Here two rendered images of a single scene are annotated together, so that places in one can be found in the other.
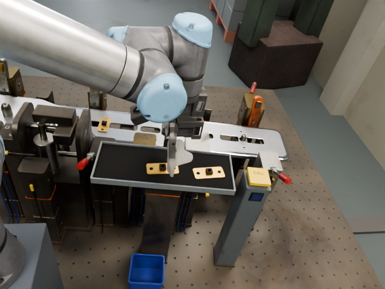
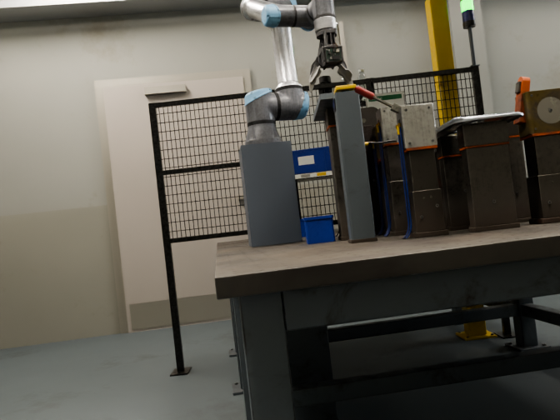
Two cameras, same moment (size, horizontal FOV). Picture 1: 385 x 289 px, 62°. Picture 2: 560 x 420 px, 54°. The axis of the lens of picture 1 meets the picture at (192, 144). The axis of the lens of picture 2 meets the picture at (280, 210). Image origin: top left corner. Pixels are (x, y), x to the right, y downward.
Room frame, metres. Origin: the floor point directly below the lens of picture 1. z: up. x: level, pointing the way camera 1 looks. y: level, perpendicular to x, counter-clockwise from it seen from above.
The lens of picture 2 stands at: (0.65, -1.82, 0.78)
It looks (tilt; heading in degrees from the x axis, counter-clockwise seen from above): 1 degrees up; 99
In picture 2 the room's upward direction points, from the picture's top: 6 degrees counter-clockwise
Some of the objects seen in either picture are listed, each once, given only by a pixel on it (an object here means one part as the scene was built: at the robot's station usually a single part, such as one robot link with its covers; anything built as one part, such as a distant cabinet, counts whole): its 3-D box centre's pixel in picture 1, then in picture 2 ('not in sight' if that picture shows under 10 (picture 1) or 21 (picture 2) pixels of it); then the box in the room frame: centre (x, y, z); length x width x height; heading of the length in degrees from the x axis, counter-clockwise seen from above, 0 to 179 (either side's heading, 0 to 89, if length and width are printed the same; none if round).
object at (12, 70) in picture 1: (18, 105); not in sight; (1.04, 0.77, 0.87); 0.12 x 0.07 x 0.35; 9
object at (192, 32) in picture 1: (188, 46); (322, 4); (0.58, 0.05, 1.51); 0.09 x 0.08 x 0.11; 117
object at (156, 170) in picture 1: (162, 167); not in sight; (0.58, 0.06, 1.17); 0.08 x 0.04 x 0.01; 108
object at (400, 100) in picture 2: not in sight; (387, 119); (0.83, 1.36, 1.30); 0.23 x 0.02 x 0.31; 9
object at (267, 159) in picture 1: (256, 196); (416, 172); (0.80, -0.27, 0.88); 0.12 x 0.07 x 0.36; 9
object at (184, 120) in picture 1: (183, 112); (328, 49); (0.59, 0.04, 1.35); 0.09 x 0.08 x 0.12; 108
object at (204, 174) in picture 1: (208, 171); not in sight; (0.60, -0.06, 1.17); 0.08 x 0.04 x 0.01; 110
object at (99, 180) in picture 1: (165, 167); (336, 107); (0.59, 0.06, 1.16); 0.37 x 0.14 x 0.02; 99
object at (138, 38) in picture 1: (140, 52); (307, 16); (0.52, 0.12, 1.51); 0.11 x 0.11 x 0.08; 27
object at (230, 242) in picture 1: (238, 223); (353, 167); (0.63, -0.20, 0.92); 0.08 x 0.08 x 0.44; 9
